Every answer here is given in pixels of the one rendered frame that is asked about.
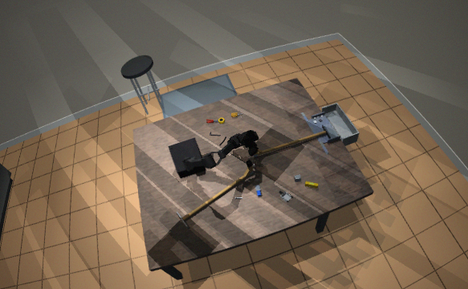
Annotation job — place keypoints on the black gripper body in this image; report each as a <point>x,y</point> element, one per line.
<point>252,149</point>

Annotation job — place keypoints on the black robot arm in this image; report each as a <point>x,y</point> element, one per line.
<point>234,142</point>

